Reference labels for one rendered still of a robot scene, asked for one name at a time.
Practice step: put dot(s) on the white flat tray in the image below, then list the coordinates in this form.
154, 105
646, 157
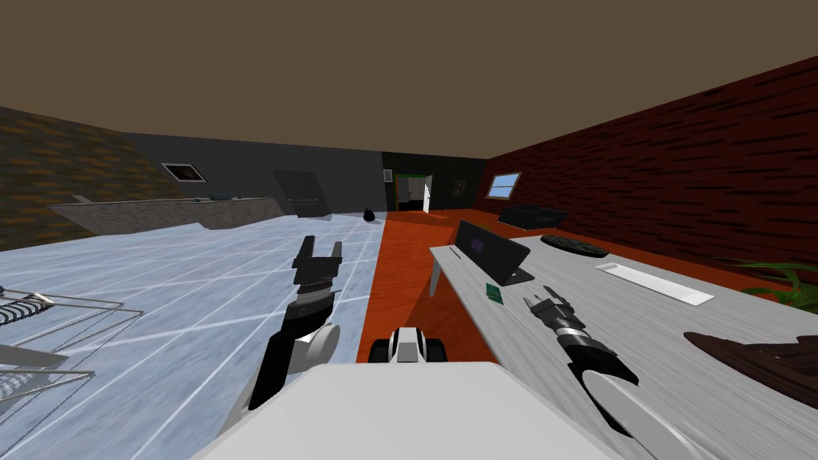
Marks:
655, 283

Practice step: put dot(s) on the dark wall picture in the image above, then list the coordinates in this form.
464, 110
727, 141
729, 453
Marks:
459, 188

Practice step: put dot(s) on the black bag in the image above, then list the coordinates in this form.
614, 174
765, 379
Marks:
369, 215

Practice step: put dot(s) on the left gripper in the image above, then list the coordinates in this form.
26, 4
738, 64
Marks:
316, 273

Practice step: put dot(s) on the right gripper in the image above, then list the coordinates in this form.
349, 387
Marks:
553, 314

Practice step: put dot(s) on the small green card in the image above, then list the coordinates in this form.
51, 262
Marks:
494, 293

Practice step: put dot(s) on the green plant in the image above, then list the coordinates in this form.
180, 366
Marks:
789, 281

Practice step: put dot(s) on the black round plate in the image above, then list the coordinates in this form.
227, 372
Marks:
574, 246

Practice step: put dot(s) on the dark framed window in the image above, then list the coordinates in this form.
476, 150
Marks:
183, 172

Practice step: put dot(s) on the white door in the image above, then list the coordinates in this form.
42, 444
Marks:
427, 193

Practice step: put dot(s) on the dark brown flat object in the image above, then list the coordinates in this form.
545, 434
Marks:
760, 364

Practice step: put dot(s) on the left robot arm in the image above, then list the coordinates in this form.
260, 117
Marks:
281, 358

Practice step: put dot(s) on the dark fridge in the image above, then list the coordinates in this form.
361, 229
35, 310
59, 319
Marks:
301, 191

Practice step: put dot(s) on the blue window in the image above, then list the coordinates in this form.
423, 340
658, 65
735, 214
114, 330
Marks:
504, 185

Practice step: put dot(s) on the grey kitchen counter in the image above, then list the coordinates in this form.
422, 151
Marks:
160, 214

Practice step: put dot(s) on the black sofa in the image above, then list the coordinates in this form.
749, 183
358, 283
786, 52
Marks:
532, 217

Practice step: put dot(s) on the grey wooden table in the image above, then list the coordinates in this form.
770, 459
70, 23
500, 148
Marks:
645, 332

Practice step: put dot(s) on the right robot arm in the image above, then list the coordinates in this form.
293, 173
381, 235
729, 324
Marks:
604, 370

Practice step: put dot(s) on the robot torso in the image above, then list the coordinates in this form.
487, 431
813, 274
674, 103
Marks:
409, 409

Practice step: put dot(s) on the black laptop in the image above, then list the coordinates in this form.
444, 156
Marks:
489, 250

